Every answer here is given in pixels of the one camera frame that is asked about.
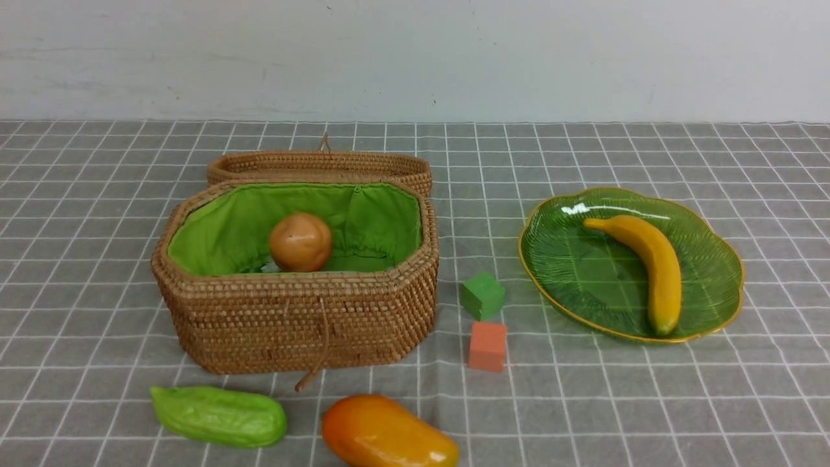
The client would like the orange-brown toy potato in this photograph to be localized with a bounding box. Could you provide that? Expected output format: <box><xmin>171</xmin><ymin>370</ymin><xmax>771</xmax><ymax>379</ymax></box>
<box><xmin>268</xmin><ymin>212</ymin><xmax>333</xmax><ymax>272</ymax></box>

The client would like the orange-yellow toy mango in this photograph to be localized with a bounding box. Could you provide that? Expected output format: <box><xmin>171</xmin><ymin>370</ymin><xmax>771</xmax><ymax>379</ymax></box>
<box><xmin>321</xmin><ymin>394</ymin><xmax>460</xmax><ymax>466</ymax></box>

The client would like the yellow toy banana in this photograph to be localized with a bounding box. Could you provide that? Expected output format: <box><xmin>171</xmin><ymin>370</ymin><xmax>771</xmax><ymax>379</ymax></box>
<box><xmin>583</xmin><ymin>215</ymin><xmax>682</xmax><ymax>337</ymax></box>

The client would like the green toy chayote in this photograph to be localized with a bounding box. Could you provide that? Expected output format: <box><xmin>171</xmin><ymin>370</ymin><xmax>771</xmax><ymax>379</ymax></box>
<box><xmin>149</xmin><ymin>385</ymin><xmax>288</xmax><ymax>449</ymax></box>

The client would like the woven wicker basket lid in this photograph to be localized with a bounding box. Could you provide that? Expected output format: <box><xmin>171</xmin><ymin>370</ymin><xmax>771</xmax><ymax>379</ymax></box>
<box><xmin>206</xmin><ymin>135</ymin><xmax>433</xmax><ymax>197</ymax></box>

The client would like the green foam cube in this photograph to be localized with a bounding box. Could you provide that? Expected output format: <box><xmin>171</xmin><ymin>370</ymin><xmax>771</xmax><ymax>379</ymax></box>
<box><xmin>459</xmin><ymin>272</ymin><xmax>506</xmax><ymax>321</ymax></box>

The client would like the orange foam cube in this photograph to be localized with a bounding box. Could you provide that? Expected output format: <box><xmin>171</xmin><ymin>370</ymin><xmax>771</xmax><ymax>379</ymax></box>
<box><xmin>468</xmin><ymin>321</ymin><xmax>508</xmax><ymax>373</ymax></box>

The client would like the green glass leaf plate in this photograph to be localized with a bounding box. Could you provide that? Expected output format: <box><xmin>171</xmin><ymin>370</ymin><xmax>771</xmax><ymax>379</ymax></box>
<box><xmin>518</xmin><ymin>187</ymin><xmax>745</xmax><ymax>344</ymax></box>

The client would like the wooden basket toggle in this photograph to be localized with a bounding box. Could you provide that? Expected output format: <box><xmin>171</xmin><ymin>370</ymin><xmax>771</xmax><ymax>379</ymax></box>
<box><xmin>294</xmin><ymin>368</ymin><xmax>320</xmax><ymax>392</ymax></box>

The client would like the woven wicker basket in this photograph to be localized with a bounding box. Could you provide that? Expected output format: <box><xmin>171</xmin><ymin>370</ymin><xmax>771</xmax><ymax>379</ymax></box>
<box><xmin>151</xmin><ymin>176</ymin><xmax>439</xmax><ymax>374</ymax></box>

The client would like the grey checked tablecloth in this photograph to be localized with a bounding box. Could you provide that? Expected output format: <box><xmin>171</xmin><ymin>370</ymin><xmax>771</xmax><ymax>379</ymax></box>
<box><xmin>0</xmin><ymin>120</ymin><xmax>830</xmax><ymax>467</ymax></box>

